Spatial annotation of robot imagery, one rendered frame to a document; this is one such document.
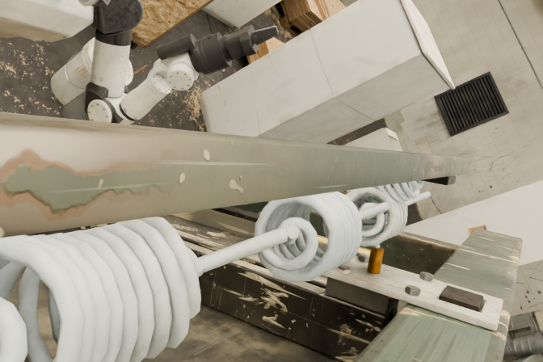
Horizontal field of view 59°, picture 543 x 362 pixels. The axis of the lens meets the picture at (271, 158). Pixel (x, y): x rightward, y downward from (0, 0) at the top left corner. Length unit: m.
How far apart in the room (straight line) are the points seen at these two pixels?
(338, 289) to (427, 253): 0.61
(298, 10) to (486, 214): 3.53
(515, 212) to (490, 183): 4.49
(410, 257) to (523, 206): 3.24
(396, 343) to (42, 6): 0.96
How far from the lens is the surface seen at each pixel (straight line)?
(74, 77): 2.80
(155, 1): 3.28
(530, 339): 6.24
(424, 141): 9.14
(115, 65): 1.34
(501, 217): 4.40
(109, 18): 1.28
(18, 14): 1.15
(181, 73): 1.19
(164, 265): 0.21
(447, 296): 0.57
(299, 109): 3.38
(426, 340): 0.47
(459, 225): 4.44
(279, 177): 0.16
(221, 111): 3.76
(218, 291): 0.67
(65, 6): 1.18
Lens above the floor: 2.03
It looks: 26 degrees down
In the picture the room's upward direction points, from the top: 65 degrees clockwise
